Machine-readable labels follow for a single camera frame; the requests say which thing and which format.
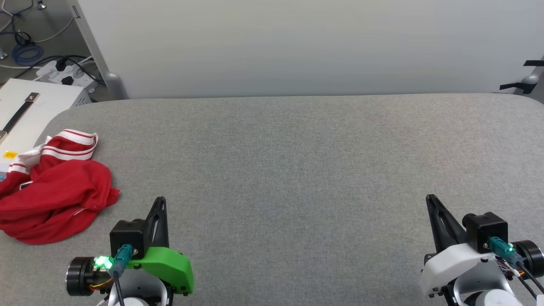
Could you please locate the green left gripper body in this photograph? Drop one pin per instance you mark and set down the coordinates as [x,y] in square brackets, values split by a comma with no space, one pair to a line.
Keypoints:
[170,263]

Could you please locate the white partition panel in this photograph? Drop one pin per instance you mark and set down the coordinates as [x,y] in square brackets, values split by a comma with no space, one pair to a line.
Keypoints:
[297,42]

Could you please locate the black tape strip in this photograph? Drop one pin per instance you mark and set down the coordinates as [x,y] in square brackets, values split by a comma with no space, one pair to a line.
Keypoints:
[534,63]

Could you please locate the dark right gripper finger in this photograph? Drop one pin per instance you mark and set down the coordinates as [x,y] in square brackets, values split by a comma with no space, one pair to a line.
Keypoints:
[435,231]
[452,233]

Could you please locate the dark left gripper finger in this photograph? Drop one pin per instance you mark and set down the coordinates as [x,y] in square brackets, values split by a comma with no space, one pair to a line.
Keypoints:
[163,229]
[149,231]

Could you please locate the yellow box label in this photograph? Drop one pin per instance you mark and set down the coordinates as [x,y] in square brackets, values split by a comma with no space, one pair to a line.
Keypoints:
[10,154]

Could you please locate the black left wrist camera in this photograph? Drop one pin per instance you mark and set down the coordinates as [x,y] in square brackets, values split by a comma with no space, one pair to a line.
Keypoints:
[127,236]

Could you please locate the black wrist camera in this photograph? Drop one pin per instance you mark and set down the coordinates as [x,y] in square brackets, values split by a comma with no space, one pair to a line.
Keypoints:
[127,236]
[486,229]

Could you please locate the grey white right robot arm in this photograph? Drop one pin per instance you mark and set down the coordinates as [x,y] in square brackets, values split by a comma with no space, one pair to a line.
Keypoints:
[488,284]

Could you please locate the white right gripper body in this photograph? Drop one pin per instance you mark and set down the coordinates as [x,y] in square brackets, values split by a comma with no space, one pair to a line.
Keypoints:
[450,265]

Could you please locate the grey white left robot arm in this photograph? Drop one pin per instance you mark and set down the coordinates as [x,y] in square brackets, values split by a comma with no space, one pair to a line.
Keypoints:
[80,276]

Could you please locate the white power strip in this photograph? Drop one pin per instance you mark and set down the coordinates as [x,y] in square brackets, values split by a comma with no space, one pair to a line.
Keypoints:
[49,73]

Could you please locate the grey partition foot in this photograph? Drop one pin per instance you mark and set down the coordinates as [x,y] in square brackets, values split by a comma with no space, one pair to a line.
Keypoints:
[114,85]

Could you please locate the white metal equipment box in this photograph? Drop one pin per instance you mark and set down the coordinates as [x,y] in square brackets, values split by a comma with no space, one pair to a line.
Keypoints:
[51,100]

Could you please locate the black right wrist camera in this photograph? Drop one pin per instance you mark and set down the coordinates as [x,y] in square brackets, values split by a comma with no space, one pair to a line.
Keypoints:
[486,229]

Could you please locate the red and white shirt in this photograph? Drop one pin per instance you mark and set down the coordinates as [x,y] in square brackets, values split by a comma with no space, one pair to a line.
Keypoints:
[55,195]

